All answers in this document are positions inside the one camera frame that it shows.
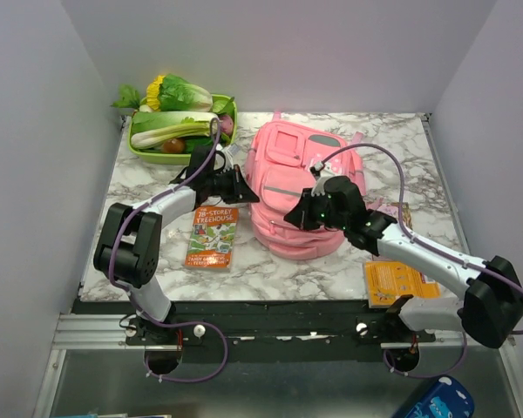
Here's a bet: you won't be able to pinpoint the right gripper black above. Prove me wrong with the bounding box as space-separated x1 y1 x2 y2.
283 187 349 231

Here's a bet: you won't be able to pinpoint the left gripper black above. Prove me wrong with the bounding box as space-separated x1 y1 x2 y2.
206 164 260 205

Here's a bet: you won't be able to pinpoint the pink student backpack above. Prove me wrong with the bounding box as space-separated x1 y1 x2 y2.
244 118 348 260

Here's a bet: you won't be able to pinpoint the illustrated picture book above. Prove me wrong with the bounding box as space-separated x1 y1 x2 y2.
378 202 412 228

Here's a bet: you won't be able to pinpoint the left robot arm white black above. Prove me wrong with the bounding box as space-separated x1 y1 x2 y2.
92 145 259 344

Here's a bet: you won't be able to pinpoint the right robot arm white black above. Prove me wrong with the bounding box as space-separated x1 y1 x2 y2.
284 176 523 348

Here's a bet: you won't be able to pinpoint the orange treehouse book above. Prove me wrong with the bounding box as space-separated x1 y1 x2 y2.
184 206 239 270

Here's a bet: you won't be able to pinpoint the purple toy vegetable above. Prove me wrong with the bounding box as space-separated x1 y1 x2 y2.
219 114 234 137

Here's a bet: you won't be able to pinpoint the brown toy mushroom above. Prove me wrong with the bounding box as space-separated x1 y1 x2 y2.
160 138 186 154

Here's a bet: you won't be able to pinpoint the green plastic tray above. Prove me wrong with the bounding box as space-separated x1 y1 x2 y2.
127 95 238 165

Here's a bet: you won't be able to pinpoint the orange yellow booklet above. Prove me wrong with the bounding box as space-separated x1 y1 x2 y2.
363 261 441 308

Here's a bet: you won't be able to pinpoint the upper toy cabbage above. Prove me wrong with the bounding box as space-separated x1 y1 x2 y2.
158 74 213 111

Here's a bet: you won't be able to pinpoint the yellow artificial flower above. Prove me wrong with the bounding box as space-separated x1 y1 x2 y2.
146 75 165 111

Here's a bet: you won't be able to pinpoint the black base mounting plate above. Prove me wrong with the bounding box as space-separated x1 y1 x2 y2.
73 300 460 369

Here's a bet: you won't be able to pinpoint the green artificial leaf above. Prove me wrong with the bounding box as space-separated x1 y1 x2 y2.
111 84 141 110

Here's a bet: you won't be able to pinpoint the blue pencil case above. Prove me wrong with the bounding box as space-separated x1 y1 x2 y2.
393 375 475 418

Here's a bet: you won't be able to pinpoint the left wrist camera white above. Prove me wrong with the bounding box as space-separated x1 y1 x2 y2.
216 144 240 170

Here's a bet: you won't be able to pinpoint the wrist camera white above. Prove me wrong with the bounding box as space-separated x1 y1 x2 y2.
310 161 336 197
216 144 240 170

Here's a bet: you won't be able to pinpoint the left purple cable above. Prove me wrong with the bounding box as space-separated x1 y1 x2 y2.
107 117 229 384

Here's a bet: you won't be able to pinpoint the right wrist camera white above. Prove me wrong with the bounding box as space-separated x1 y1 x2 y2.
310 161 336 197

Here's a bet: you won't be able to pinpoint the aluminium rail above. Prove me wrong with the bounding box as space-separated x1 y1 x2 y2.
51 309 518 352

